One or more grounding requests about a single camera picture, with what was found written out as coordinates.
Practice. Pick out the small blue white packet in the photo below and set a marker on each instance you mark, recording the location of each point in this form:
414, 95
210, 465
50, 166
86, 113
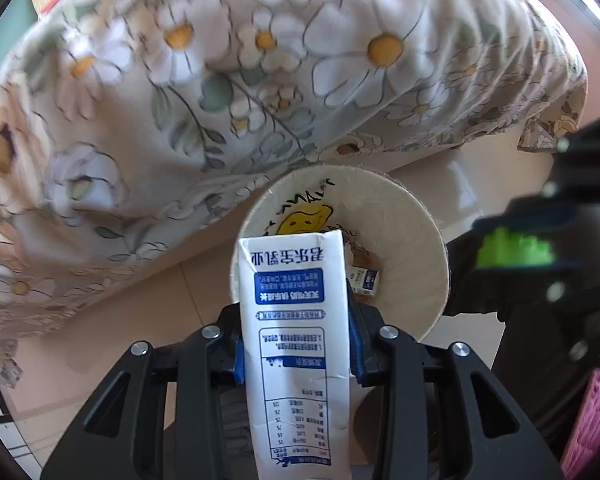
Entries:
364, 282

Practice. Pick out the person's right grey trouser leg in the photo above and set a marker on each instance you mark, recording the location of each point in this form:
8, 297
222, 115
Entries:
531, 362

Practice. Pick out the white lined trash bin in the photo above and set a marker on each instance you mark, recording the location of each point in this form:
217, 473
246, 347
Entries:
385, 228

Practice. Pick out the small bright green toy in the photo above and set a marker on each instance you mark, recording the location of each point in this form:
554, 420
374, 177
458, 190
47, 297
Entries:
504, 248

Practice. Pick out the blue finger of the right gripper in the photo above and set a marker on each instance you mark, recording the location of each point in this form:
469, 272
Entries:
574, 181
568, 292

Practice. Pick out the white blue milk carton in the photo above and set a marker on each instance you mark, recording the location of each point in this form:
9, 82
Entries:
295, 322

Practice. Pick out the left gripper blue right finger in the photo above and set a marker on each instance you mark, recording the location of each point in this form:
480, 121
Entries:
442, 414

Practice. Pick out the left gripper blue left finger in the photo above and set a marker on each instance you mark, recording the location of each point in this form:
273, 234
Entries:
157, 412

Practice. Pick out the floral bed quilt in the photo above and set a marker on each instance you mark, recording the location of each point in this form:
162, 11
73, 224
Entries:
128, 125

